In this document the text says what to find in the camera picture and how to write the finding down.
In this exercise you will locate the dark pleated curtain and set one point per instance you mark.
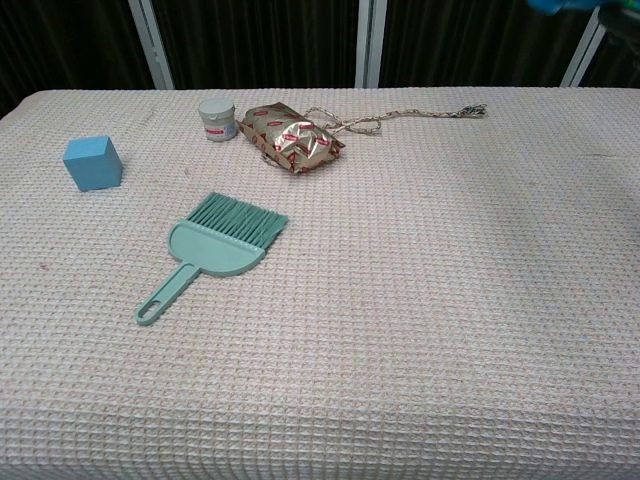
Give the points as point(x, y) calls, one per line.
point(260, 40)

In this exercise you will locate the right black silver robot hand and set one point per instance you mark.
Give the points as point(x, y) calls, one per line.
point(622, 25)

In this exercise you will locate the gold foil snack bag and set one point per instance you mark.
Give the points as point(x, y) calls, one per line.
point(292, 137)

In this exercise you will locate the white metal frame post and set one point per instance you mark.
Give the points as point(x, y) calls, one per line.
point(371, 45)
point(585, 50)
point(150, 45)

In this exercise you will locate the red blue green hand clapper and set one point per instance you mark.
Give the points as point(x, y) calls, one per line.
point(555, 5)

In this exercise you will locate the beige waffle tablecloth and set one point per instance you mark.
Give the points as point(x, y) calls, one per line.
point(320, 350)

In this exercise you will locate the small white plastic jar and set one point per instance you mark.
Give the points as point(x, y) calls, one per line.
point(217, 120)

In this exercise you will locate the teal plastic hand brush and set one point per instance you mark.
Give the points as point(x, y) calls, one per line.
point(215, 245)

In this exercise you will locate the blue cube block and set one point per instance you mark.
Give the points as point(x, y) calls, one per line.
point(92, 165)

